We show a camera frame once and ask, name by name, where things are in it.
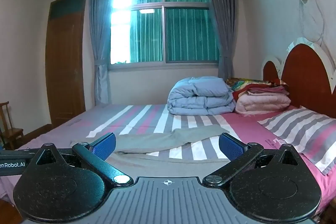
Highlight folded light blue duvet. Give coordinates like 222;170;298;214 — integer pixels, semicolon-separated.
167;76;237;116

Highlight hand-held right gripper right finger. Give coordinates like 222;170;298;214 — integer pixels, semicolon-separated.
202;132;303;187

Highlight folded pink sheet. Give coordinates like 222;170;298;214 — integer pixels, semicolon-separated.
245;84;289;96

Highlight pink striped bedsheet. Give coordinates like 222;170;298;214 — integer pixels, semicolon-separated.
0;103;336;216

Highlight colourful patterned folded blanket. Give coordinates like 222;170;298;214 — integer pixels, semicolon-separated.
226;78;289;102

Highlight striped grey white pillow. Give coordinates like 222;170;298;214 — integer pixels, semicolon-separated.
257;106;336;176

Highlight white wall cable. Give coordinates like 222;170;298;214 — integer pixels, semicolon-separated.
297;0;326;43

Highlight grey-beige fleece pants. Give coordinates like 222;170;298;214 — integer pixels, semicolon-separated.
113;126;230;155

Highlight red and white headboard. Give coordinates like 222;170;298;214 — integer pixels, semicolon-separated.
261;38;336;119

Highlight red patterned cloth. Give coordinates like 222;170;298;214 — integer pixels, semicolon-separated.
235;93;292;115

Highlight grey-blue curtain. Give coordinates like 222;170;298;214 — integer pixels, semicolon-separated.
197;0;238;80
89;0;122;105

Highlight sliding glass window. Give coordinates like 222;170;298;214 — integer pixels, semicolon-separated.
110;0;220;65

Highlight wooden chair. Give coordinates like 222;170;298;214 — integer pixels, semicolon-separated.
0;101;24;151

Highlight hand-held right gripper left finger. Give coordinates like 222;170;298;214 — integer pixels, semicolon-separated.
34;132;134;187

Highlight brown wooden door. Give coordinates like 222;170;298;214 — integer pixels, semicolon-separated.
45;0;88;128

